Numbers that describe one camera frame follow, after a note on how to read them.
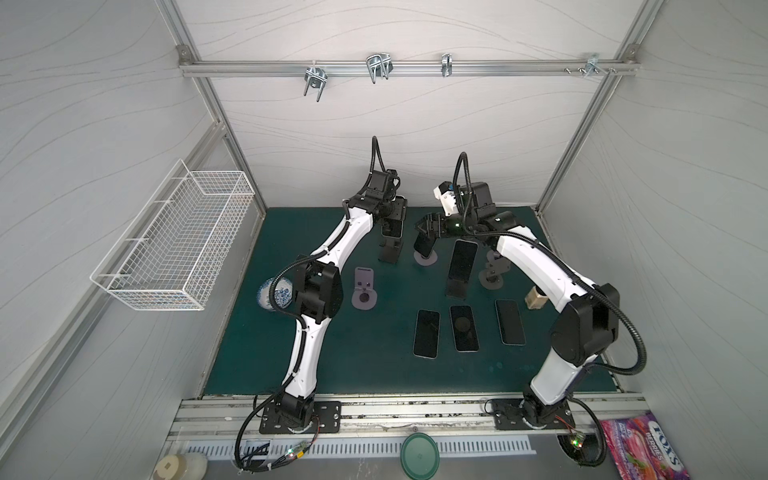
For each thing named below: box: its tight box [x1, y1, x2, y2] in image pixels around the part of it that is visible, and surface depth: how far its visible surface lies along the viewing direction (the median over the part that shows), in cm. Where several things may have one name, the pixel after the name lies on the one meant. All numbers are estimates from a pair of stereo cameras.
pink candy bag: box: [600, 411, 691, 480], surface depth 69 cm
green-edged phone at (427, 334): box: [412, 309, 441, 360], surface depth 89 cm
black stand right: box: [444, 270, 471, 301], surface depth 100 cm
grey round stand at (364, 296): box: [352, 267, 377, 311], surface depth 93 cm
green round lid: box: [400, 432, 440, 480], surface depth 62 cm
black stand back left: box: [378, 237, 404, 264], surface depth 108 cm
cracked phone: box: [449, 304, 480, 353], surface depth 90 cm
